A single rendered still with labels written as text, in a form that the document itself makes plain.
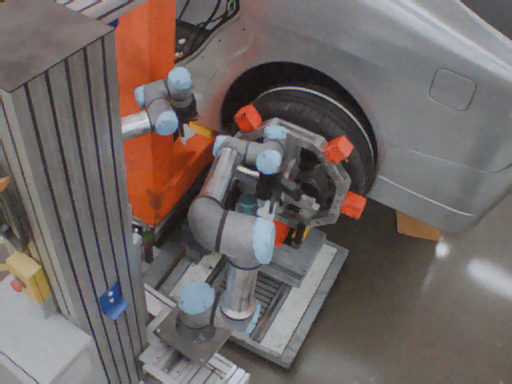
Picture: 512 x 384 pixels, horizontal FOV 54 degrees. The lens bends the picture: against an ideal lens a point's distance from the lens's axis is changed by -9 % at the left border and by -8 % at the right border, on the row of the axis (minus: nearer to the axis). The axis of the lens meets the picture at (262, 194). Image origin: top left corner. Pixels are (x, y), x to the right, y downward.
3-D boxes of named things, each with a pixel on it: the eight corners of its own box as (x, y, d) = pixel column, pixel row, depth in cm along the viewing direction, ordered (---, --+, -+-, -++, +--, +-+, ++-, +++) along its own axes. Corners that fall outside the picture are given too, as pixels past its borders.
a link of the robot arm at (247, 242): (217, 302, 185) (226, 199, 144) (259, 312, 184) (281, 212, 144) (208, 332, 177) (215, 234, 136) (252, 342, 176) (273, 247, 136)
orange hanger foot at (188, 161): (226, 145, 296) (231, 96, 270) (174, 207, 262) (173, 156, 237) (200, 134, 299) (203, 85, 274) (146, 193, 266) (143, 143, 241)
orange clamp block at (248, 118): (263, 120, 229) (252, 103, 226) (255, 130, 224) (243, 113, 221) (252, 124, 234) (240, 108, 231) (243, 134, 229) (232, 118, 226)
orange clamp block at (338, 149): (338, 154, 223) (353, 146, 216) (331, 165, 218) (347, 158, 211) (327, 142, 221) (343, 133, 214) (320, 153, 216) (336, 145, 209)
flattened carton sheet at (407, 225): (433, 181, 372) (435, 178, 369) (439, 242, 335) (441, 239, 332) (394, 173, 372) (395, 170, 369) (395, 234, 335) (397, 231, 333)
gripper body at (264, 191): (262, 190, 200) (263, 161, 193) (284, 194, 197) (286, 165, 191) (254, 200, 193) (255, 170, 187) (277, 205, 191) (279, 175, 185)
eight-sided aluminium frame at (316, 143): (333, 235, 255) (361, 152, 215) (327, 244, 251) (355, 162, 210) (232, 189, 267) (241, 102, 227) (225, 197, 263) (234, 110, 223)
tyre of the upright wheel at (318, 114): (341, 64, 221) (227, 97, 264) (320, 91, 206) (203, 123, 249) (398, 185, 250) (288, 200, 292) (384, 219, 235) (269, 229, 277)
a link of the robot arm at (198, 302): (183, 295, 185) (183, 274, 175) (221, 304, 185) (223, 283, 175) (174, 323, 177) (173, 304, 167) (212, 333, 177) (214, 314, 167)
